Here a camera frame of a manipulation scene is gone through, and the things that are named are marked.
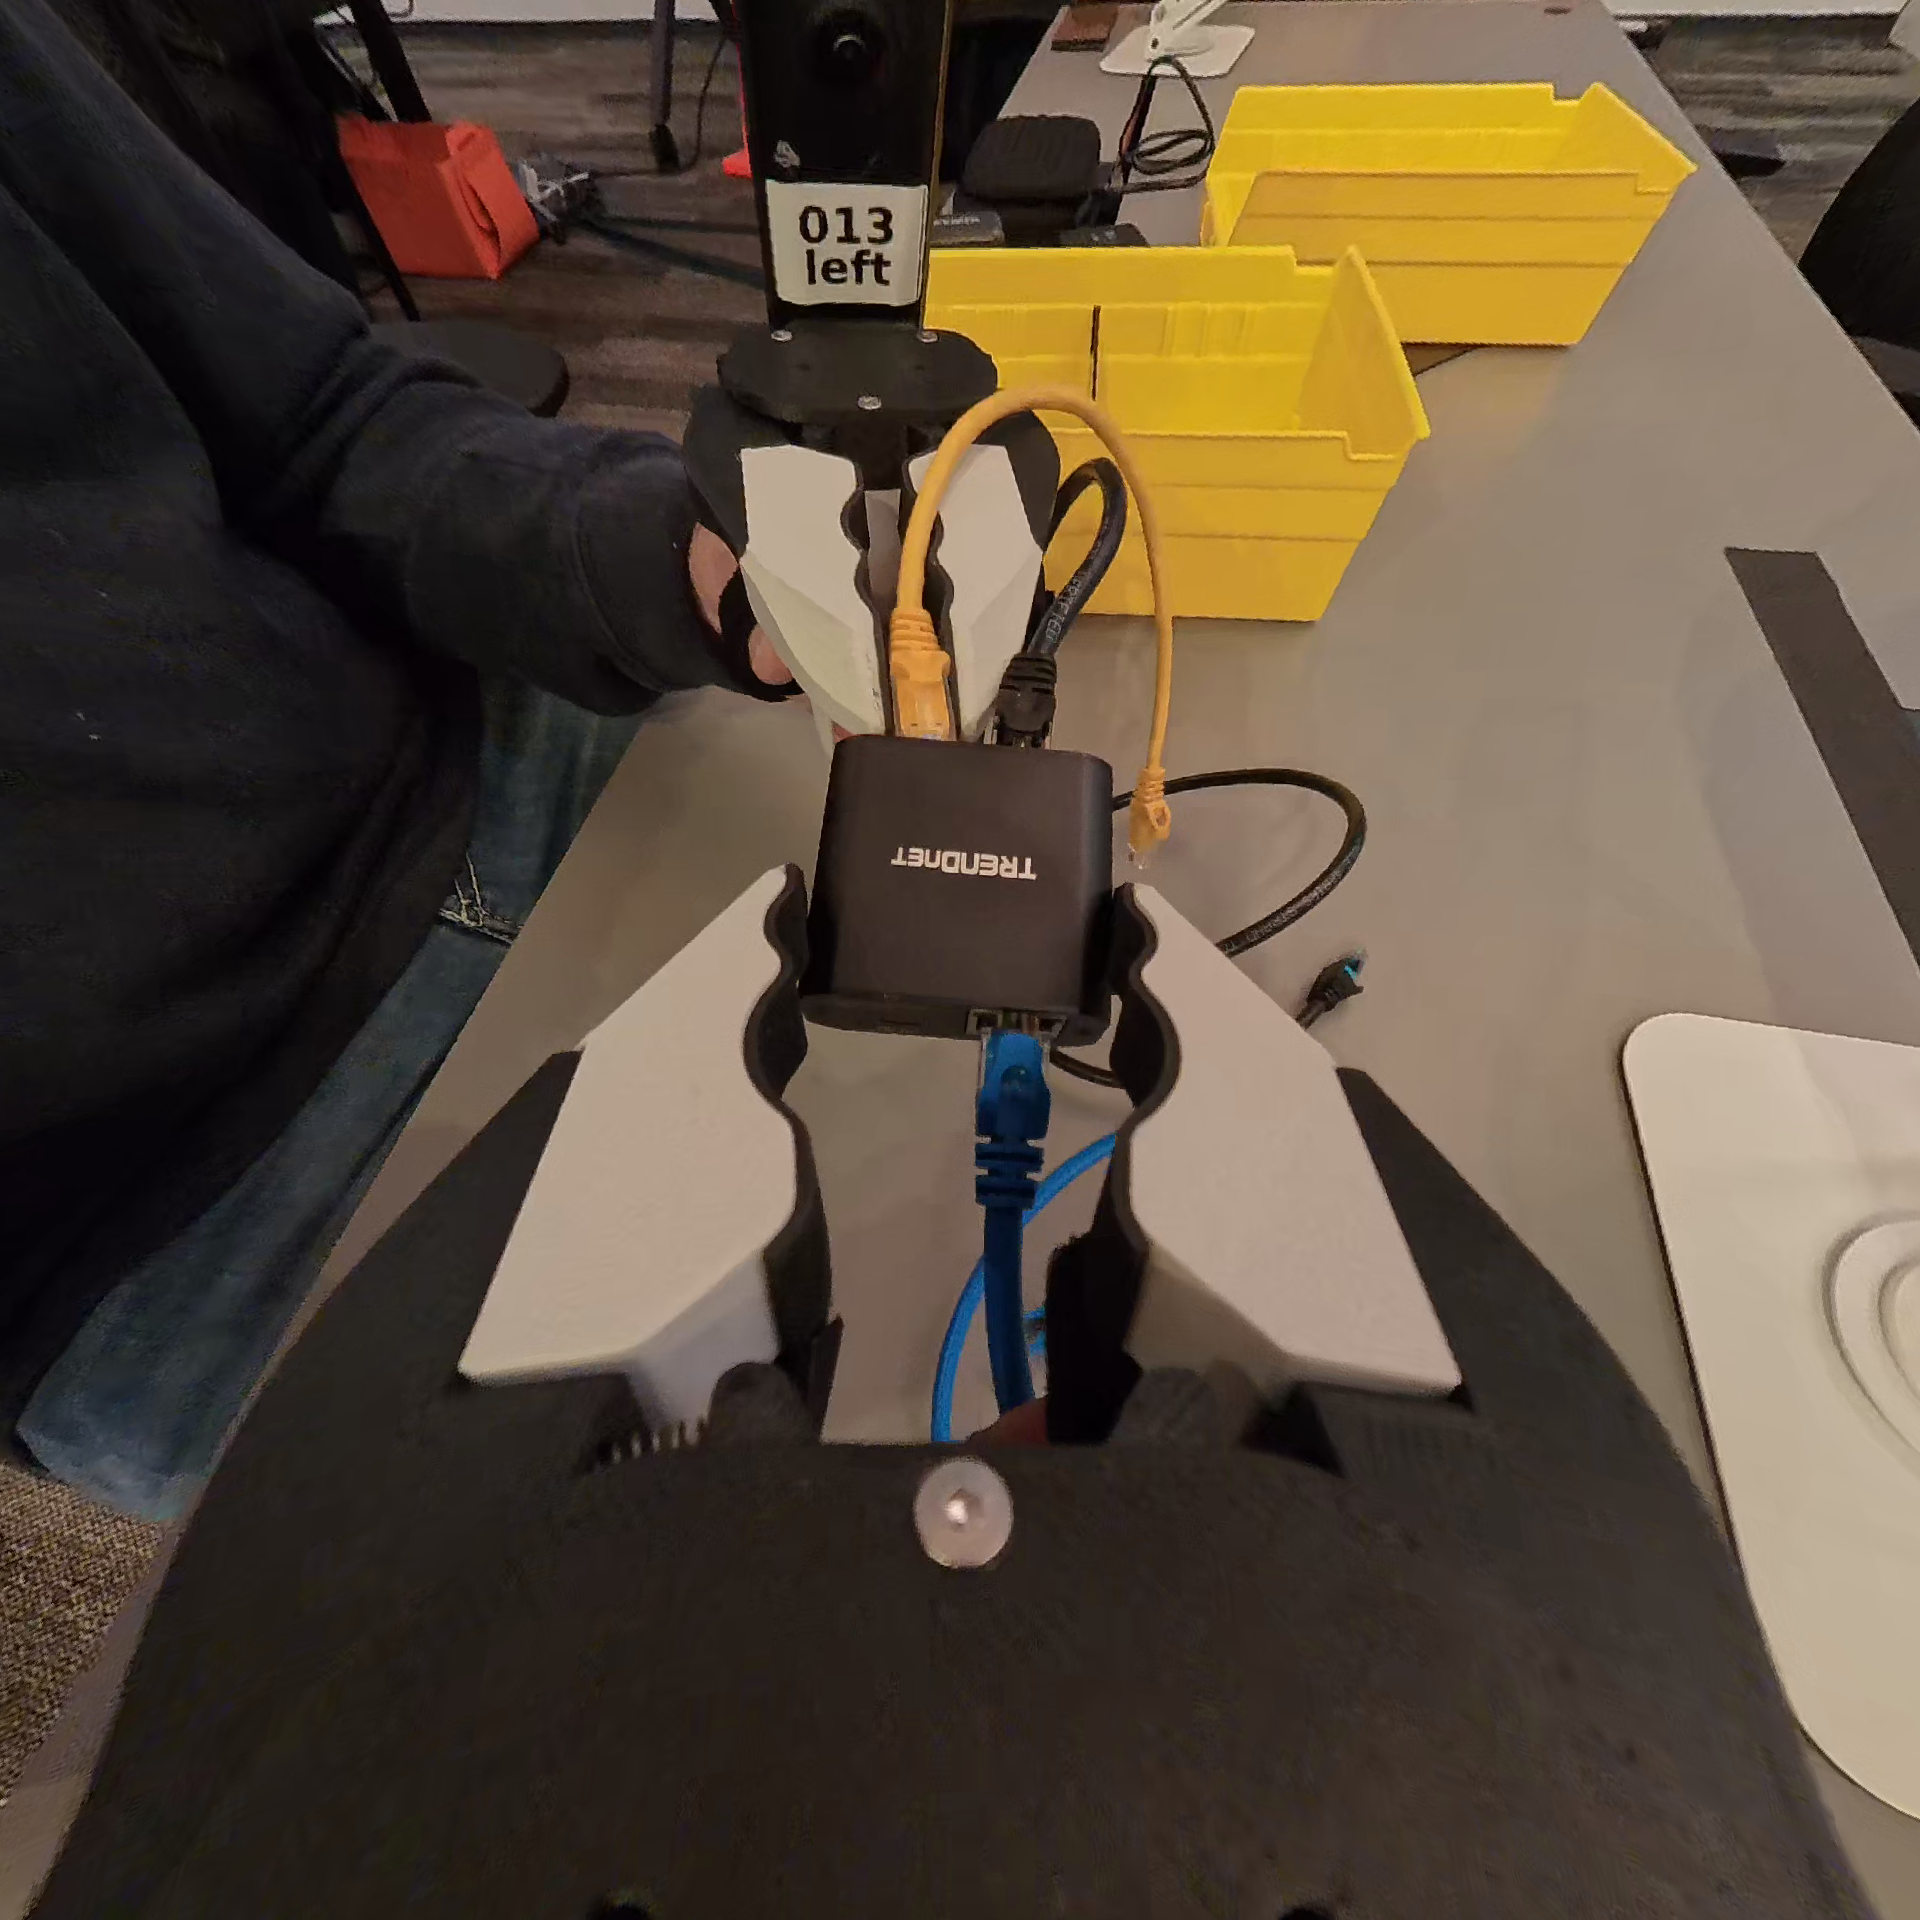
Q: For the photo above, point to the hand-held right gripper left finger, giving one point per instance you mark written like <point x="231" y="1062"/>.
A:
<point x="644" y="1171"/>

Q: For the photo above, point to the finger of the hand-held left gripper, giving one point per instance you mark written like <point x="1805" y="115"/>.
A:
<point x="991" y="569"/>
<point x="802" y="555"/>

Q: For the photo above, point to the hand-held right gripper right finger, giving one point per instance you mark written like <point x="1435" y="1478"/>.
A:
<point x="1275" y="1201"/>

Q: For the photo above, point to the yellow plastic bin with divider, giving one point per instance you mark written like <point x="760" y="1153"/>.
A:
<point x="1244" y="451"/>

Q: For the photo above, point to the black network switch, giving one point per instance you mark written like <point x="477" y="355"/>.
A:
<point x="960" y="902"/>

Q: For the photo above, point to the person's left forearm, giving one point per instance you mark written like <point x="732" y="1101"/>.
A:
<point x="480" y="510"/>

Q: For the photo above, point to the person's left hand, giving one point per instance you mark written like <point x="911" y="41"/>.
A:
<point x="720" y="615"/>

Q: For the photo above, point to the person's legs in jeans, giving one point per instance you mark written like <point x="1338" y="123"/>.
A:
<point x="329" y="1050"/>

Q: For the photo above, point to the white stand base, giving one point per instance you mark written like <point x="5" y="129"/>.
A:
<point x="1177" y="43"/>

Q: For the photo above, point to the round black stool base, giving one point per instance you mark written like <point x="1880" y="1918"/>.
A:
<point x="493" y="368"/>

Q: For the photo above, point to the orange plastic container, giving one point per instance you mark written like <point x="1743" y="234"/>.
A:
<point x="428" y="194"/>

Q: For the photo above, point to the white document stand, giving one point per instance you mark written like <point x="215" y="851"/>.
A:
<point x="1770" y="1275"/>

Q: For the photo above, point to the person's torso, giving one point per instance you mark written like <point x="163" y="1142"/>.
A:
<point x="148" y="600"/>

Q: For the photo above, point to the black tape strip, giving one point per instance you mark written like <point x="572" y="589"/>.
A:
<point x="1828" y="705"/>

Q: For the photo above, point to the black office chair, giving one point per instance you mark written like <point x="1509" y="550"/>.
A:
<point x="1874" y="254"/>

